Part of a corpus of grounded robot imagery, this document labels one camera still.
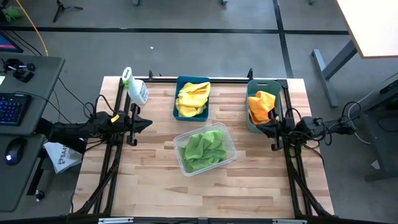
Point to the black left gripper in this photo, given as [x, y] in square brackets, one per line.
[133, 124]

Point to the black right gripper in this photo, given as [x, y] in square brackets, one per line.
[284, 127]

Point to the orange microfiber towel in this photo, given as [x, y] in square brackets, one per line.
[261, 105]

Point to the yellow microfiber towel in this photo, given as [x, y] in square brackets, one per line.
[191, 99]

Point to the green microfiber towel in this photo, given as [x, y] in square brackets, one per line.
[213, 140]
[199, 155]

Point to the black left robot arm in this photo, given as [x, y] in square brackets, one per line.
[77, 130]

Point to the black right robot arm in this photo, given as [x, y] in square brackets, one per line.
[306, 126]

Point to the yellow tape tag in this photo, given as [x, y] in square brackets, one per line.
[115, 118]

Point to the white spray bottle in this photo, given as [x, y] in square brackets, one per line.
[138, 91]

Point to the dark green plastic basket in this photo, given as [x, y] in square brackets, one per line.
[262, 85]

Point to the clear plastic storage bin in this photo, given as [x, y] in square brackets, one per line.
[183, 143]

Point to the teal plastic basket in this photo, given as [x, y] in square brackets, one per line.
[183, 80]

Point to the grey table leg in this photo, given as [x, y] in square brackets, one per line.
[325, 77]

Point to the white printed bag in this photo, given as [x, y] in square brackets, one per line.
[62, 157]

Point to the grey side desk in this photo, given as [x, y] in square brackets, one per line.
[37, 81]

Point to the dark grey desk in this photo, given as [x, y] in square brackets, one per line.
[385, 140]

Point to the black round knob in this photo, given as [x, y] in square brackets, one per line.
[39, 195]

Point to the black computer mouse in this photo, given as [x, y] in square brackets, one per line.
[15, 152]

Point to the black backlit keyboard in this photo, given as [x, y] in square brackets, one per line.
[12, 109]

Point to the black tripod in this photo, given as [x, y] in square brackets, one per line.
[60, 7]

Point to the white table top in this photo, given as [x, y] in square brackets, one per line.
[373, 25]

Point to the computer monitor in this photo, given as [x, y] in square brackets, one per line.
[7, 43]

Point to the small lime green object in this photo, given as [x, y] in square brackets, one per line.
[12, 14]

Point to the black clamp mount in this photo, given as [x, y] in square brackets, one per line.
[21, 73]

